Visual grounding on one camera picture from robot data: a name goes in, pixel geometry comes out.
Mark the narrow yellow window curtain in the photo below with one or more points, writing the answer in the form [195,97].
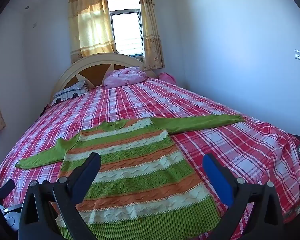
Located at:
[151,30]

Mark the green orange striped knit sweater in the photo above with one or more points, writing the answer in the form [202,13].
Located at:
[140,165]

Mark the white wall switch plate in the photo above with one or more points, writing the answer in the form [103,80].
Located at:
[297,54]

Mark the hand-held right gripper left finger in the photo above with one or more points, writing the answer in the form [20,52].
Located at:
[86,175]

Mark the window with white frame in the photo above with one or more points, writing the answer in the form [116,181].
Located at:
[126,22]

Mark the white patterned pillow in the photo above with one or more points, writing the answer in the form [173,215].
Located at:
[70,93]

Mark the pink pillow by wall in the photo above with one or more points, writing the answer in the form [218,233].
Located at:
[168,77]

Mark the red white plaid bedspread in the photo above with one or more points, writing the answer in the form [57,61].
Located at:
[145,110]

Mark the cream wooden headboard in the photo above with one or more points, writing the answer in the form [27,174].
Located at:
[97,66]

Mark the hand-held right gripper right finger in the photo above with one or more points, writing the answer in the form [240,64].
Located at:
[218,177]

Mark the wide yellow window curtain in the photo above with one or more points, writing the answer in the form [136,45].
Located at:
[90,25]

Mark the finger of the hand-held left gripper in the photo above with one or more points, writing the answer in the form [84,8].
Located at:
[5,187]

